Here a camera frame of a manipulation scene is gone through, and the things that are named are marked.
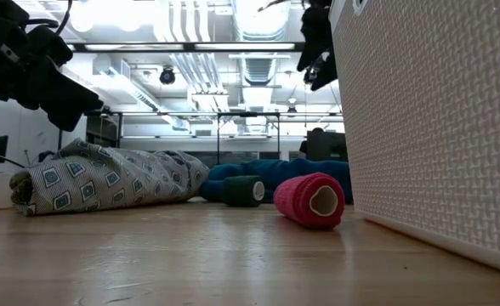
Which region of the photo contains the grey patterned gown cloth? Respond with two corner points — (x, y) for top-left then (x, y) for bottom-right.
(9, 138), (211, 217)

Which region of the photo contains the red bandage roll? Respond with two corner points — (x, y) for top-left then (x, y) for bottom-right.
(273, 172), (346, 230)

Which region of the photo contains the black ceiling spotlight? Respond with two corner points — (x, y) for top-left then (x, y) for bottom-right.
(159, 67), (177, 85)

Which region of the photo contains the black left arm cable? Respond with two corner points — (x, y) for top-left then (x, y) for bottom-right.
(24, 0), (73, 37)

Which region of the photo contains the dark blue scrub cloth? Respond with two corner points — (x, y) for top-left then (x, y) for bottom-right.
(198, 159), (354, 204)

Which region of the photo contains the person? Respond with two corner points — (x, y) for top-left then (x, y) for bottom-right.
(299, 126), (326, 154)

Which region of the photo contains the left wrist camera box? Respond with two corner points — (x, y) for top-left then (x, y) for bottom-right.
(25, 24), (74, 67)

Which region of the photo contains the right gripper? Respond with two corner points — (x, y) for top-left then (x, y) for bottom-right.
(296, 0), (338, 92)

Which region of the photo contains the black monitor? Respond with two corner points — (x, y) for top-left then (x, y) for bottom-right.
(305, 130), (348, 162)

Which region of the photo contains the large white woven-texture bin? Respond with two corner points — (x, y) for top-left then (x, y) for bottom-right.
(328, 0), (500, 280)

